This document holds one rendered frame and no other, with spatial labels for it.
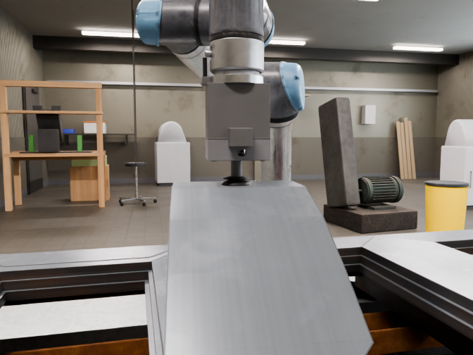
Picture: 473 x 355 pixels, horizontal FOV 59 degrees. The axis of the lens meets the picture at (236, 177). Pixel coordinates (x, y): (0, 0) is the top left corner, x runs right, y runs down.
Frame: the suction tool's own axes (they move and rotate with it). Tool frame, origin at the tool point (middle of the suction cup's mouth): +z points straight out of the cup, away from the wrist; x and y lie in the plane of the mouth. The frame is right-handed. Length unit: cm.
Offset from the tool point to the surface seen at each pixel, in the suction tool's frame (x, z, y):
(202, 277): -19.1, 5.6, -5.9
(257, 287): -20.3, 6.3, -0.6
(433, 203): 326, 60, 242
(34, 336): 31, 34, -39
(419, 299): 4.3, 19.2, 31.5
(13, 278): 18.1, 17.1, -37.6
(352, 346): -26.0, 9.8, 6.6
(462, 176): 526, 55, 417
